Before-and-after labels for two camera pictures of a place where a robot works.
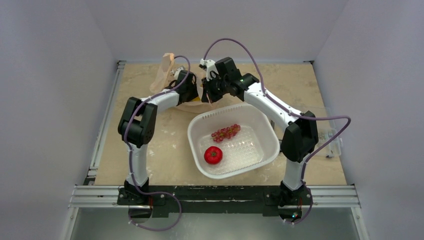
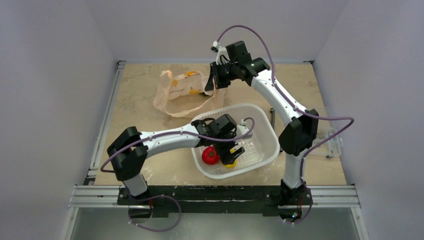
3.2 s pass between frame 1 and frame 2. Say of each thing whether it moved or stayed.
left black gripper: moved
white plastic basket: stayed
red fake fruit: stayed
